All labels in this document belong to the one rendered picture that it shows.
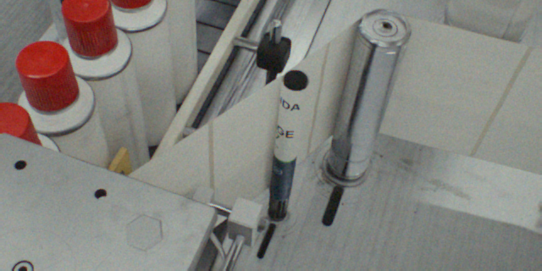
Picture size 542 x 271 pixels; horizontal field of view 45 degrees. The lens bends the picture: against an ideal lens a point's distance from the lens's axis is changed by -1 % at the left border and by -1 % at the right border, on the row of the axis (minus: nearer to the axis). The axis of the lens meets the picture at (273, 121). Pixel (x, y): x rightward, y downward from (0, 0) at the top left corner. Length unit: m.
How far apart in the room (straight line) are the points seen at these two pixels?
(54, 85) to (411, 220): 0.33
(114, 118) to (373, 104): 0.20
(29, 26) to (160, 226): 0.57
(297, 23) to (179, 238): 0.55
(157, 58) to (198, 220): 0.27
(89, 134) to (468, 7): 0.40
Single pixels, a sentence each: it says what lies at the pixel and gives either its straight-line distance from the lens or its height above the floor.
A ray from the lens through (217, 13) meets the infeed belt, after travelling 0.74.
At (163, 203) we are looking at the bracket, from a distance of 0.29.
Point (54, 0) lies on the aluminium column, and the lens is 0.74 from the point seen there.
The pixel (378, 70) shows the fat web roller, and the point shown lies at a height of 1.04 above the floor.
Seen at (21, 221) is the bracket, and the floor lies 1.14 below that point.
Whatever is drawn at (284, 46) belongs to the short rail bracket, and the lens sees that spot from 0.65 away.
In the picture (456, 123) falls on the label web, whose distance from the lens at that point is 0.58.
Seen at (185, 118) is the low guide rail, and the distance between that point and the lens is 0.60.
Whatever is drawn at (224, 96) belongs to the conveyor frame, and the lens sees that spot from 0.66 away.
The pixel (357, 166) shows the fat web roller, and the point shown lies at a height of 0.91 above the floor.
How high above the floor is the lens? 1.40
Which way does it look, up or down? 53 degrees down
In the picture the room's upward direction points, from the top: 6 degrees clockwise
